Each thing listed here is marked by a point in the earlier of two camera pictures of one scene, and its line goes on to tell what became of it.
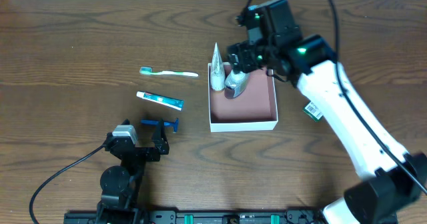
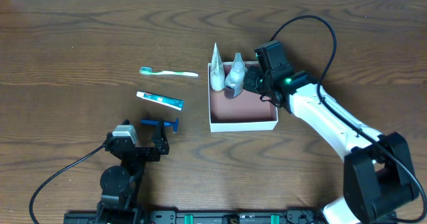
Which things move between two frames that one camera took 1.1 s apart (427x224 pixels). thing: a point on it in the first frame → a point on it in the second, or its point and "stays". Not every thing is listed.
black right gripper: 243,60 → 253,81
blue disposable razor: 174,124 stays
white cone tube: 217,74 stays
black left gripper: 141,151 stays
